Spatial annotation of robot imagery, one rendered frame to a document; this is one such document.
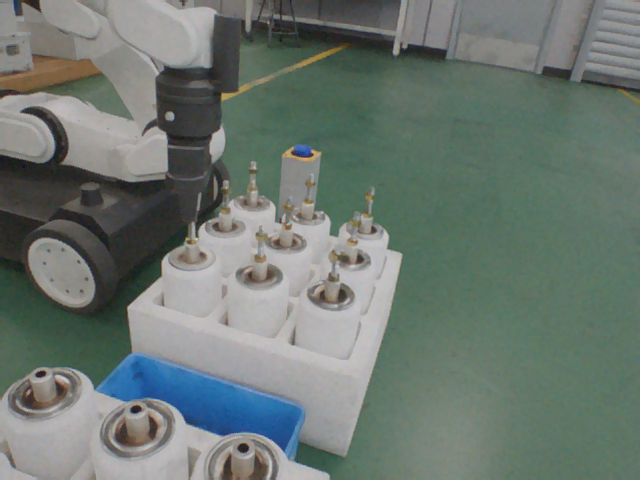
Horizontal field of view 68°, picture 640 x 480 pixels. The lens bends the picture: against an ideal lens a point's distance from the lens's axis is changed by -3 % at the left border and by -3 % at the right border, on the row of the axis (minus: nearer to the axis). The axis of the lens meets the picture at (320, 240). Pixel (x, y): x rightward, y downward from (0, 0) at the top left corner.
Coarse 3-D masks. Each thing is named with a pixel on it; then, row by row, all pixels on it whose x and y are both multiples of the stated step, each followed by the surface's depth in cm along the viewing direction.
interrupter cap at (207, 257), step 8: (176, 248) 80; (184, 248) 81; (200, 248) 82; (208, 248) 82; (168, 256) 78; (176, 256) 79; (184, 256) 79; (200, 256) 80; (208, 256) 80; (176, 264) 77; (184, 264) 77; (192, 264) 77; (200, 264) 77; (208, 264) 77
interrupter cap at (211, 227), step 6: (210, 222) 90; (216, 222) 90; (234, 222) 91; (240, 222) 91; (204, 228) 88; (210, 228) 88; (216, 228) 89; (234, 228) 89; (240, 228) 89; (210, 234) 86; (216, 234) 86; (222, 234) 86; (228, 234) 87; (234, 234) 87; (240, 234) 87
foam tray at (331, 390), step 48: (336, 240) 104; (384, 288) 90; (144, 336) 79; (192, 336) 76; (240, 336) 75; (288, 336) 76; (240, 384) 78; (288, 384) 74; (336, 384) 71; (336, 432) 76
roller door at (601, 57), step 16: (608, 0) 452; (624, 0) 449; (592, 16) 458; (608, 16) 457; (624, 16) 453; (592, 32) 464; (608, 32) 464; (624, 32) 459; (592, 48) 473; (608, 48) 469; (624, 48) 465; (576, 64) 480; (592, 64) 479; (608, 64) 477; (624, 64) 471; (576, 80) 487; (592, 80) 485; (608, 80) 482; (624, 80) 478
